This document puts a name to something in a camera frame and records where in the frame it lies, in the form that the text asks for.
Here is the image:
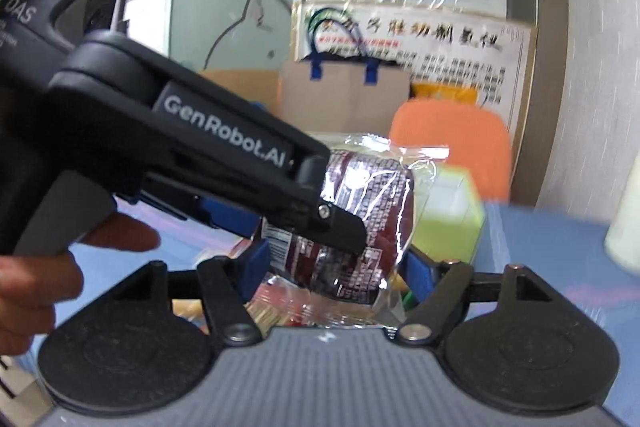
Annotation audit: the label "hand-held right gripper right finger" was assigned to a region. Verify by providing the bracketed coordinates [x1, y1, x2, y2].
[400, 253, 556, 343]

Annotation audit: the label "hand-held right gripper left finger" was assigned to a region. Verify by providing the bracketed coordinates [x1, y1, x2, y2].
[107, 237, 272, 343]

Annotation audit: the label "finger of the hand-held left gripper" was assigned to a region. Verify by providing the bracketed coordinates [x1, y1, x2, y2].
[117, 192, 265, 240]
[279, 154, 368, 254]

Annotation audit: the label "dark red clear-wrapped snack packet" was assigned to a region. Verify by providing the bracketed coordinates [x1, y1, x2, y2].
[250, 133, 452, 329]

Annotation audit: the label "light green box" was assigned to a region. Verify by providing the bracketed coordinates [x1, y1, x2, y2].
[400, 164, 487, 308]

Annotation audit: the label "person's left hand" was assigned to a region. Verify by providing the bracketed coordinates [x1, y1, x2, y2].
[0, 213, 162, 362]

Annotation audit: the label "cardboard box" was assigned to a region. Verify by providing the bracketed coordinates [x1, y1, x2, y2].
[201, 68, 282, 114]

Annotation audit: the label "blue striped tablecloth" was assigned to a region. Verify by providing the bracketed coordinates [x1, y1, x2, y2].
[0, 202, 640, 427]

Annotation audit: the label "white mug with grey lid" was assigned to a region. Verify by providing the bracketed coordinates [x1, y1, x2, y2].
[604, 184, 640, 279]

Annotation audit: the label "brown paper bag blue handles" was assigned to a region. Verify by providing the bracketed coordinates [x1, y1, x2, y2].
[277, 52, 414, 138]

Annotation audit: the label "wall poster with black lettering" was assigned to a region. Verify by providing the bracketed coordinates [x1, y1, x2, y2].
[291, 1, 539, 144]

